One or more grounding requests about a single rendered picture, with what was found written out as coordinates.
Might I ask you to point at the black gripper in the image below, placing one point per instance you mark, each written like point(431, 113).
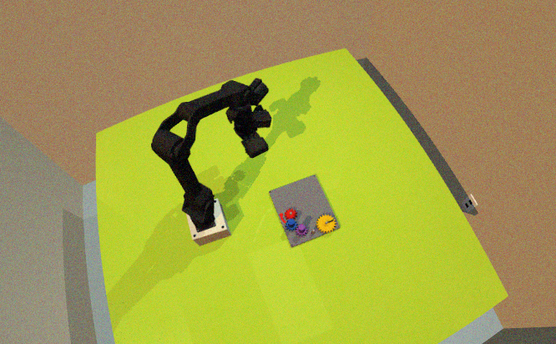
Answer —
point(252, 142)

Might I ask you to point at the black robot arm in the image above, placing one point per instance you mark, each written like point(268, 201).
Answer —
point(175, 150)

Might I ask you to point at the yellow gear with black stripe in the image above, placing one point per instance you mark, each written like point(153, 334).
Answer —
point(330, 226)

